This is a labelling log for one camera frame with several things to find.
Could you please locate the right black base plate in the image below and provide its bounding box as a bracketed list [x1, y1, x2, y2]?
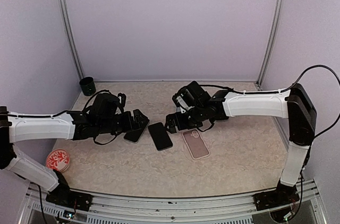
[253, 181, 300, 211]

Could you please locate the dark green cup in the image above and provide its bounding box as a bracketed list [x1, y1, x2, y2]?
[79, 76, 96, 96]

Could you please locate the red white round dish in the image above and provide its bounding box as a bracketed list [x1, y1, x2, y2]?
[46, 149, 70, 173]

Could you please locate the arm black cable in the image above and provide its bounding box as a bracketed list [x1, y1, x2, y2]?
[0, 90, 125, 145]
[199, 64, 340, 139]

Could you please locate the front aluminium rail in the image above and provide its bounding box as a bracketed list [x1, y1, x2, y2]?
[17, 178, 329, 224]

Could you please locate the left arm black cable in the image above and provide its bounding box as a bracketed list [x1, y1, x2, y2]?
[0, 90, 125, 145]

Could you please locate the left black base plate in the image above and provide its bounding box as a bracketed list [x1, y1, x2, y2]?
[46, 185, 93, 212]

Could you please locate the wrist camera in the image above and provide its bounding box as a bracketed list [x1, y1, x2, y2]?
[89, 92, 126, 119]
[172, 81, 211, 110]

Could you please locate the aluminium frame post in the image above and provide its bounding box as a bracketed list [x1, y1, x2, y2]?
[256, 0, 284, 89]
[58, 0, 84, 80]

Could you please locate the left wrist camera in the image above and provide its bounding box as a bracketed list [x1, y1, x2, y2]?
[89, 92, 126, 119]

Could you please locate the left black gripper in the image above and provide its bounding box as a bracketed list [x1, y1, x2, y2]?
[98, 109, 148, 135]

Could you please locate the right aluminium frame post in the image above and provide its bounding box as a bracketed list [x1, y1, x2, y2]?
[256, 0, 284, 89]

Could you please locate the black smartphone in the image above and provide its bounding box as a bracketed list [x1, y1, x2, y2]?
[124, 127, 146, 143]
[148, 122, 173, 151]

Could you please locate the left aluminium frame post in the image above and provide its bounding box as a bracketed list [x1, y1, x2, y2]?
[58, 0, 84, 80]

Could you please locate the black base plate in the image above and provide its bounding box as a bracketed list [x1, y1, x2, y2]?
[253, 181, 300, 211]
[46, 185, 93, 212]

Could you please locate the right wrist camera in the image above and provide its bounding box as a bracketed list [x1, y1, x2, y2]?
[172, 81, 211, 110]

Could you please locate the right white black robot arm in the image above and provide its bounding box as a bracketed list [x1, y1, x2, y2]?
[165, 81, 317, 205]

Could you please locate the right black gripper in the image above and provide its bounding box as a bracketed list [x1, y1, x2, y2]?
[165, 104, 206, 133]

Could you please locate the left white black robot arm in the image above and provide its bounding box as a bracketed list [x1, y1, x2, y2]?
[1, 106, 149, 205]

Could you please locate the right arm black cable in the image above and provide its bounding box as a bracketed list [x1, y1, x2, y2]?
[199, 64, 340, 139]

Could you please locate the clear pink phone case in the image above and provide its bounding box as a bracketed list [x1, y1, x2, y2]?
[182, 130, 210, 160]

